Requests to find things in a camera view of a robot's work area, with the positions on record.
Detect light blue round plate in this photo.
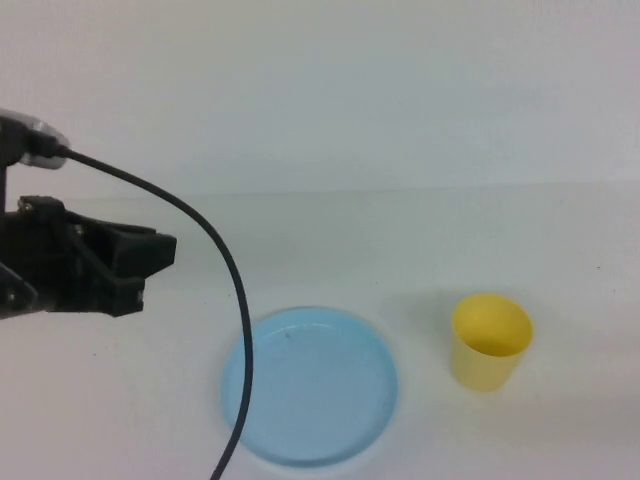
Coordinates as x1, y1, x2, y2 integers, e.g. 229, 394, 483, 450
221, 306, 400, 464

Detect yellow plastic cup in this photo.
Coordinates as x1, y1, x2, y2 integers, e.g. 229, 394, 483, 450
450, 293, 535, 393

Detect black camera cable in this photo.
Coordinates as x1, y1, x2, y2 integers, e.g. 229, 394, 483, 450
59, 145, 255, 480

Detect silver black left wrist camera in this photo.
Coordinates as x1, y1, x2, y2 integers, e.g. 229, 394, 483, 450
0, 107, 69, 170

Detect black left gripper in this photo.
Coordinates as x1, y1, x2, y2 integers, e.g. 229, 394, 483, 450
0, 196, 178, 319

